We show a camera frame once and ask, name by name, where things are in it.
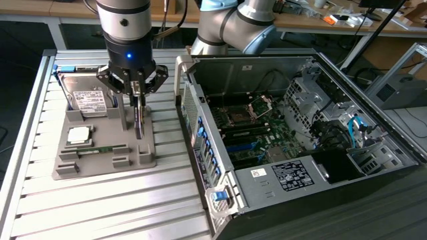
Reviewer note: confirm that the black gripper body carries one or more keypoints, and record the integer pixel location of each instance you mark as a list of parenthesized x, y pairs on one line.
[(129, 55)]

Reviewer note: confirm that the black Nvidia graphics card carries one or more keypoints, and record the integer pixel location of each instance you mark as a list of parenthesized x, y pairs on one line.
[(139, 125)]

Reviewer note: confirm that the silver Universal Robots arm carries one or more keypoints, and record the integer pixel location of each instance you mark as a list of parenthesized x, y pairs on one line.
[(122, 22)]

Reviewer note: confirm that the hard disk in blue carrier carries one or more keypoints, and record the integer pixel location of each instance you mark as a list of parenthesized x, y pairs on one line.
[(86, 95)]

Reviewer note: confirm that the grey plastic parts rack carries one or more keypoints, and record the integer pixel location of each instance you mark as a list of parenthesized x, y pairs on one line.
[(109, 135)]

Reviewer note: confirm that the brown cardboard box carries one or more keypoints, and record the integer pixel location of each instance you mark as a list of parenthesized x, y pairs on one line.
[(171, 6)]

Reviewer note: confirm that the silver CPU chip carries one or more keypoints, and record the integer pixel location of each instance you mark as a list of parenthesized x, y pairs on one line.
[(77, 136)]

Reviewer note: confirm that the green RAM stick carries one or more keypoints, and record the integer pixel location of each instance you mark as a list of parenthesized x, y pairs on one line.
[(96, 149)]

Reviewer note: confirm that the CPU socket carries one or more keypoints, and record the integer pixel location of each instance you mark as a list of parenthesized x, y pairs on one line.
[(237, 116)]

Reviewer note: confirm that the black RAM slot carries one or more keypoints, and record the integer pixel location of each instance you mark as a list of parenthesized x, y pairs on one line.
[(248, 134), (244, 128)]

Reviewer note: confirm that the metal socket cover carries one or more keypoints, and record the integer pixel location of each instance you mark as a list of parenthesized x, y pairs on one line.
[(261, 106)]

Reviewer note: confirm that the wooden desk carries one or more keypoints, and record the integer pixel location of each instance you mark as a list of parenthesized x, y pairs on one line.
[(33, 10), (393, 28)]

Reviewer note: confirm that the blue expansion slot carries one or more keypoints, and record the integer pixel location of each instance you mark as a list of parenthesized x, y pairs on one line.
[(240, 147)]

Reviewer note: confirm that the green motherboard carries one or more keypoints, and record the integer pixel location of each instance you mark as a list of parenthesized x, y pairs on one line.
[(276, 127)]

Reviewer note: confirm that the black expansion slot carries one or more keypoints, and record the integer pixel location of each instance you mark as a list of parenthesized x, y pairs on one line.
[(247, 160)]

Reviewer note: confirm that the perforated metal drive cage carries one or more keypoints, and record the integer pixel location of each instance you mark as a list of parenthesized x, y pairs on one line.
[(300, 97)]

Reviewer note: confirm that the grey chipset heatsink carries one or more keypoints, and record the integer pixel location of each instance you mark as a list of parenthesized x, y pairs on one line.
[(277, 155)]

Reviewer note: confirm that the grey metal device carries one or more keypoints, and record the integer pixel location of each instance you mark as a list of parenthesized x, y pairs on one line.
[(291, 7)]

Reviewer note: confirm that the blue case latch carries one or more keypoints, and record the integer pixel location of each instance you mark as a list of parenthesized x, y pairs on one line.
[(219, 195)]

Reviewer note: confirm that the grey power supply unit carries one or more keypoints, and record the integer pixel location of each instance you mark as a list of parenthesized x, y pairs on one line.
[(263, 185)]

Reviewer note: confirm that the orange and black box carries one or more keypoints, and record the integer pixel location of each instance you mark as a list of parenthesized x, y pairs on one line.
[(335, 19)]

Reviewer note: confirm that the white tape roll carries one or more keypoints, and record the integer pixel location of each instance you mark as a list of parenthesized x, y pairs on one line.
[(357, 20)]

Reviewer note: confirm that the black stand pole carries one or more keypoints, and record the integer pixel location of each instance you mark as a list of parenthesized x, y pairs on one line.
[(373, 37)]

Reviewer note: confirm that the black monitor stand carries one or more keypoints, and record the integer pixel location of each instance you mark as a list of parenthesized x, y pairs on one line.
[(369, 12)]

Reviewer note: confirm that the grey disk bay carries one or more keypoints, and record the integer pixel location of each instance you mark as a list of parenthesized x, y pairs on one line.
[(369, 160)]

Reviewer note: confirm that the open black PC case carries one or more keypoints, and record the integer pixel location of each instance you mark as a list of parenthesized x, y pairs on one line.
[(300, 225)]

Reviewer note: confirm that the grey computer tower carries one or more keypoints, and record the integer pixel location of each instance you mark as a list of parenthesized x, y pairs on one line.
[(400, 92)]

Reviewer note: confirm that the folded brown cardboard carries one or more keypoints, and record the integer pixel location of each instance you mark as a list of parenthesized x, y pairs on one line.
[(415, 13)]

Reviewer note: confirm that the aluminium profile frame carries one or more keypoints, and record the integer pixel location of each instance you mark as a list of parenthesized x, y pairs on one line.
[(413, 53)]

